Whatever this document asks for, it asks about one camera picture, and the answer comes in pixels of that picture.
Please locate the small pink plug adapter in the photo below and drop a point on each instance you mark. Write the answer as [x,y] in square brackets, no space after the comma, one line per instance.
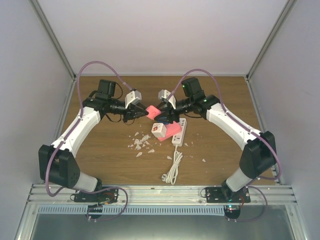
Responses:
[152,112]

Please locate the left aluminium frame post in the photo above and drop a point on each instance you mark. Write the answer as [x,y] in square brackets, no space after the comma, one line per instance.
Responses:
[52,36]

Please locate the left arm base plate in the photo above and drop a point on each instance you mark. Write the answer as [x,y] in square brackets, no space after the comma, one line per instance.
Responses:
[108,196]

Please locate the aluminium frame post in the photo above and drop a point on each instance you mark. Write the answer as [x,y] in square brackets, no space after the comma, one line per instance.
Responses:
[52,36]
[289,4]

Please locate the aluminium front rail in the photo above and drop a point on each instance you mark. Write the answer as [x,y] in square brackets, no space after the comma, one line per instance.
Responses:
[171,195]

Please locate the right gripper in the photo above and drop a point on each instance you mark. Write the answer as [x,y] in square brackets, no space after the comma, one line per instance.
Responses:
[168,114]

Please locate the large pink socket block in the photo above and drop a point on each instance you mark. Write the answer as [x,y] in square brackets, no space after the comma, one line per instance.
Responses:
[171,130]

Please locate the white tiger cube socket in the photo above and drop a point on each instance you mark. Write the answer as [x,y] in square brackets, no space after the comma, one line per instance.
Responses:
[159,130]

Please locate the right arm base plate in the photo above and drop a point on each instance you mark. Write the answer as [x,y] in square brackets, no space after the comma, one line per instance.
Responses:
[218,194]

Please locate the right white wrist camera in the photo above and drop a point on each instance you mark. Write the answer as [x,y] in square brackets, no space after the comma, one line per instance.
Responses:
[166,96]

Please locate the white power strip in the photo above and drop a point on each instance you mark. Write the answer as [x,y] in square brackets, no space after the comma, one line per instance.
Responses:
[178,139]

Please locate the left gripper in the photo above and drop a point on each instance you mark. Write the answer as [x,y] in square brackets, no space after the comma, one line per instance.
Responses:
[131,114]

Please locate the right aluminium frame post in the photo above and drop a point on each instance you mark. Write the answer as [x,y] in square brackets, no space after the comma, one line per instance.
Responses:
[289,4]

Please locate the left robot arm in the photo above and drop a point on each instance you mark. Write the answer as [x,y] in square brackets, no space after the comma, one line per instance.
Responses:
[57,161]

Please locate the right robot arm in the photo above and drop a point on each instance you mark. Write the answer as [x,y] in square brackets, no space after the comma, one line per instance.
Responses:
[258,148]

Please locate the grey slotted cable duct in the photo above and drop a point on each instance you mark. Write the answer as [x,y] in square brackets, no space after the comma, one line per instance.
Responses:
[134,210]

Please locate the blue cube socket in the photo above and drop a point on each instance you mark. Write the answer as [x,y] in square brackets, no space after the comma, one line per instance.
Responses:
[163,120]

